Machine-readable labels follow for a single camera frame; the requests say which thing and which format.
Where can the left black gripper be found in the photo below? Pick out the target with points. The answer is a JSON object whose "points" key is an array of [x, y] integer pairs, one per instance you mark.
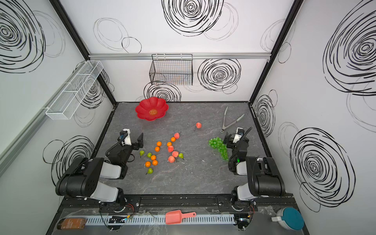
{"points": [[132, 144]]}

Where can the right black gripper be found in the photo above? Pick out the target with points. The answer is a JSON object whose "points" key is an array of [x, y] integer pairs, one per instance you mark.
{"points": [[237, 141]]}

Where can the green grape bunch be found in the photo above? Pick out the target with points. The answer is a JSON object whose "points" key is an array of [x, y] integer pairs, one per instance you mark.
{"points": [[217, 143]]}

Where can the lone pink peach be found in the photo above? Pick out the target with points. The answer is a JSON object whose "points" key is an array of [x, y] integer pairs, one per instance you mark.
{"points": [[198, 126]]}

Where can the red flower-shaped bowl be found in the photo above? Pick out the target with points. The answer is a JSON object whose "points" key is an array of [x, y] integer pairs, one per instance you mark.
{"points": [[152, 109]]}

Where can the pink peach bottom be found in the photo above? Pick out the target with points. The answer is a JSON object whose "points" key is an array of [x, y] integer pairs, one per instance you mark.
{"points": [[171, 159]]}

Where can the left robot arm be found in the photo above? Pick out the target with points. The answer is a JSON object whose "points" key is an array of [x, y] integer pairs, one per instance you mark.
{"points": [[82, 177]]}

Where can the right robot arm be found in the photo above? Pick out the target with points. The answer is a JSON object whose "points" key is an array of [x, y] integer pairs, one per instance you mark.
{"points": [[263, 176]]}

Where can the green pear right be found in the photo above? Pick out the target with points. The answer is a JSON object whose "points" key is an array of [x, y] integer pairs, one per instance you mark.
{"points": [[181, 155]]}

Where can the pink plastic scoop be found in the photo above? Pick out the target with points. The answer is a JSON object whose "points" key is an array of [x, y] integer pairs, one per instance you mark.
{"points": [[176, 217]]}

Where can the teal and white container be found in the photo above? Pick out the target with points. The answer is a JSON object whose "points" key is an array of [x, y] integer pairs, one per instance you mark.
{"points": [[289, 218]]}

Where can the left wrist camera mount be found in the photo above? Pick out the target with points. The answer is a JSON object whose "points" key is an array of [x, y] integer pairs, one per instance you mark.
{"points": [[125, 137]]}

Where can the black wire basket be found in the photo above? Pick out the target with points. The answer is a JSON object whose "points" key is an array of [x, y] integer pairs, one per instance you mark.
{"points": [[172, 68]]}

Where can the white slotted cable duct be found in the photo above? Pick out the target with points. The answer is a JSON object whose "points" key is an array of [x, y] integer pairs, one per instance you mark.
{"points": [[201, 219]]}

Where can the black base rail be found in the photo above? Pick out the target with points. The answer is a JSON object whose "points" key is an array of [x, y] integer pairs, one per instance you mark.
{"points": [[217, 202]]}

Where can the white mesh wall shelf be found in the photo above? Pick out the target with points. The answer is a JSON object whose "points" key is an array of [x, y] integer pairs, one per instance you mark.
{"points": [[82, 89]]}

